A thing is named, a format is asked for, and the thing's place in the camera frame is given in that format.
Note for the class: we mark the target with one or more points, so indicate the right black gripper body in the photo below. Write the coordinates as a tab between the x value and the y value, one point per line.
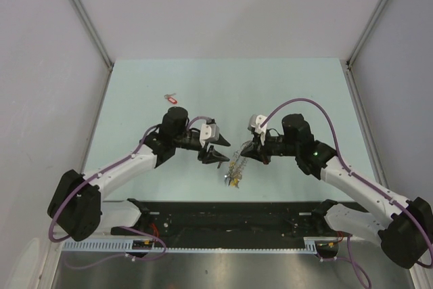
274	146

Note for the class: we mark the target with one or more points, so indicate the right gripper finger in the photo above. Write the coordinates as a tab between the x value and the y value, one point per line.
247	143
251	152

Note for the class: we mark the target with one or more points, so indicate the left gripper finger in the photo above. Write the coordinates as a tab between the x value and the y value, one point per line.
213	156
220	140

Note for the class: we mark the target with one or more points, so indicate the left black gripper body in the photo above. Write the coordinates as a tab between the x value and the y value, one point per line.
191	145

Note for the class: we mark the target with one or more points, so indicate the large metal keyring disc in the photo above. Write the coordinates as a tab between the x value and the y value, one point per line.
235	171

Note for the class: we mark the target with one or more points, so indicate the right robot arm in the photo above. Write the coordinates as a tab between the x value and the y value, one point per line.
401	227

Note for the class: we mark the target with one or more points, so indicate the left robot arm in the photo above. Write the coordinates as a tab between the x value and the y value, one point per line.
77	208

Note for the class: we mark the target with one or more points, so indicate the key with red tag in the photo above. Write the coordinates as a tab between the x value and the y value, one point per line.
171	98

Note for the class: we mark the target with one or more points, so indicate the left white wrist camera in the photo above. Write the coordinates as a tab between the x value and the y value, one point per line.
209	132

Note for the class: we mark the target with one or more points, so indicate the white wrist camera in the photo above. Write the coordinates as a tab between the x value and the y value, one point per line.
209	132
258	126

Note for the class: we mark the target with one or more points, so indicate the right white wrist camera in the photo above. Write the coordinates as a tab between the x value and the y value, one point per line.
258	126

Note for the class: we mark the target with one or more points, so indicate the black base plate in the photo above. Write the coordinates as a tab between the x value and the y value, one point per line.
232	224

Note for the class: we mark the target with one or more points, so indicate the slotted cable duct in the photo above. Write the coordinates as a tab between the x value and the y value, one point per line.
147	246

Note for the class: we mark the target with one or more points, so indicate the left frame post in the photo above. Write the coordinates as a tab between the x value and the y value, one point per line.
89	27

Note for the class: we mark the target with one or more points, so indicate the frame post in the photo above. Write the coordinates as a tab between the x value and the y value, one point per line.
366	32
89	27

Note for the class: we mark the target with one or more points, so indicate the right frame post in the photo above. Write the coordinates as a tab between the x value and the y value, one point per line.
366	32

